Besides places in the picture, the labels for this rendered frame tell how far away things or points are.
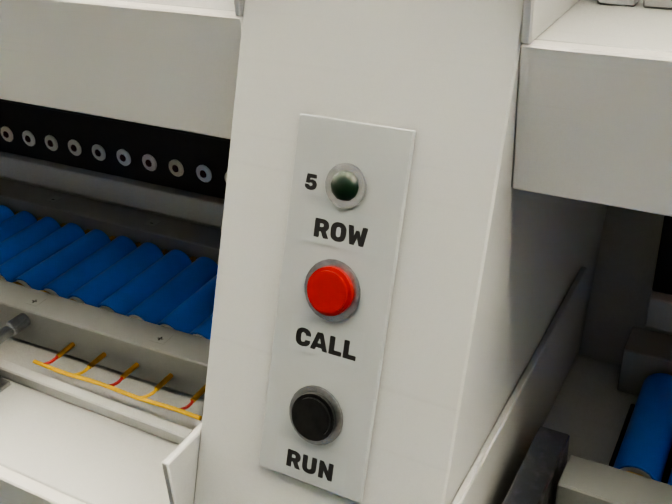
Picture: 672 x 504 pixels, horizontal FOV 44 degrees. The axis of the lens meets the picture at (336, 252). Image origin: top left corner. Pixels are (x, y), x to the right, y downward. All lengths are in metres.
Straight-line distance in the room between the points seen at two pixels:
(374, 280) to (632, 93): 0.09
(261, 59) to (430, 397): 0.12
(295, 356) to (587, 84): 0.13
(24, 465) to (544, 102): 0.27
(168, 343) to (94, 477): 0.07
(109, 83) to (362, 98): 0.11
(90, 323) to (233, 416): 0.15
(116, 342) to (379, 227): 0.20
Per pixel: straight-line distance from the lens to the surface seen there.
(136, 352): 0.42
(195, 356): 0.40
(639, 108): 0.24
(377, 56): 0.26
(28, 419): 0.42
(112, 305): 0.45
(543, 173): 0.26
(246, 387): 0.30
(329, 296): 0.27
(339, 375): 0.27
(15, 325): 0.45
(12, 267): 0.51
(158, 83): 0.32
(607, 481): 0.34
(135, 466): 0.38
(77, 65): 0.34
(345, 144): 0.26
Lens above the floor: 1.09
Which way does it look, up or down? 11 degrees down
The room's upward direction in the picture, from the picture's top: 7 degrees clockwise
